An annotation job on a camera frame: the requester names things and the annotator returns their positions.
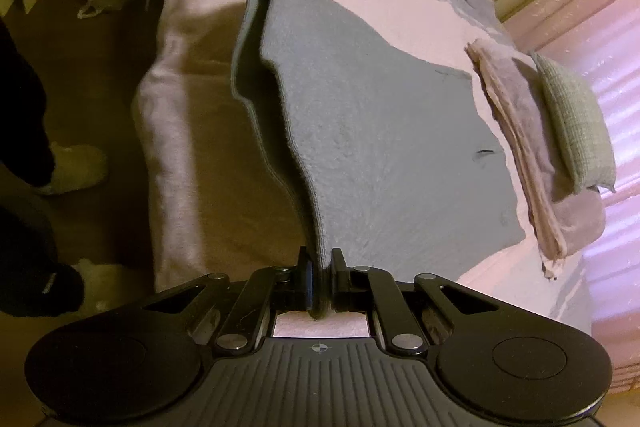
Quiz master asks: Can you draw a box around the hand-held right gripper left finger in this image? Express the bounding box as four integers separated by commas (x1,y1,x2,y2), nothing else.
142,247,321,354

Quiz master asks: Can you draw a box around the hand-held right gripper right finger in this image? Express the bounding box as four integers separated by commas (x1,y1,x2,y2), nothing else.
327,248,501,354

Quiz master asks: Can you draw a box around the grey sweater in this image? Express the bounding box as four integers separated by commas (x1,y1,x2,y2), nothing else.
231,0,526,323

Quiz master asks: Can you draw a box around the pink bedspread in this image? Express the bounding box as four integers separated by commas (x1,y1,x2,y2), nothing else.
132,0,601,338

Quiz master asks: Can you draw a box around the white slipper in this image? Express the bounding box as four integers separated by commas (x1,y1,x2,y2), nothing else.
37,144,108,196
70,257,127,313

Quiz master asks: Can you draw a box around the folded beige blanket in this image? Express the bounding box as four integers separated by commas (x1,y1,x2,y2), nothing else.
465,38,607,280

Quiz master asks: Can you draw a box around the green checkered pillow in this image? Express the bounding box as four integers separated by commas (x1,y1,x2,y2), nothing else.
530,52,617,195

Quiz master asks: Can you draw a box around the pink curtain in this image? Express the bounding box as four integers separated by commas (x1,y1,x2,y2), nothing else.
500,0,640,393

